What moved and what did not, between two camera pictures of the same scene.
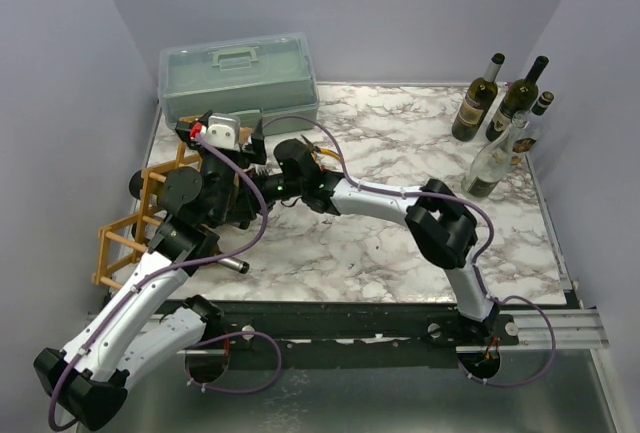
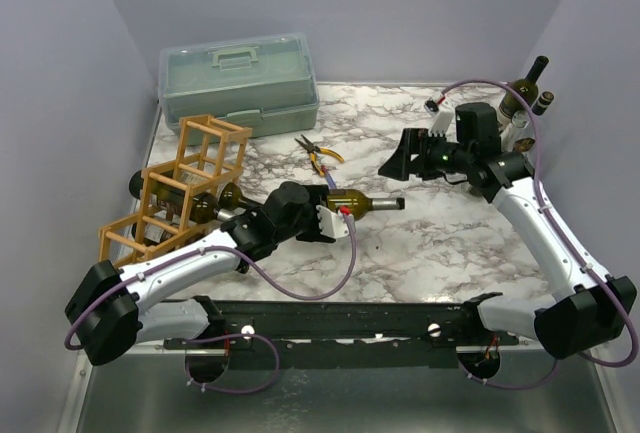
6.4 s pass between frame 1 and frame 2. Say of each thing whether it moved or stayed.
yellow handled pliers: stayed
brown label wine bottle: moved
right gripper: moved
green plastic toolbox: stayed
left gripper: moved
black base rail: stayed
